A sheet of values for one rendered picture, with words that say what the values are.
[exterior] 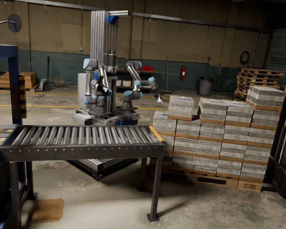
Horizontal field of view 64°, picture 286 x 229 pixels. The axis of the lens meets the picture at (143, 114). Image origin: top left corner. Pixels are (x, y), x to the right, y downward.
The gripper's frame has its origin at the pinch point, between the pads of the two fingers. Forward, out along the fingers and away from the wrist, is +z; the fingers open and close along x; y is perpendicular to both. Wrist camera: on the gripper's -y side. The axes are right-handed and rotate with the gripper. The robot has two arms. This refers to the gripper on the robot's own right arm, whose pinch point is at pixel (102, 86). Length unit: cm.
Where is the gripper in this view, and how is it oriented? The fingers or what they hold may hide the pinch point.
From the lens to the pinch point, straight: 226.4
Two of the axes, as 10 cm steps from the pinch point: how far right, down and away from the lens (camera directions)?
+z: 4.2, 2.8, -8.7
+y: -2.1, 9.6, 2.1
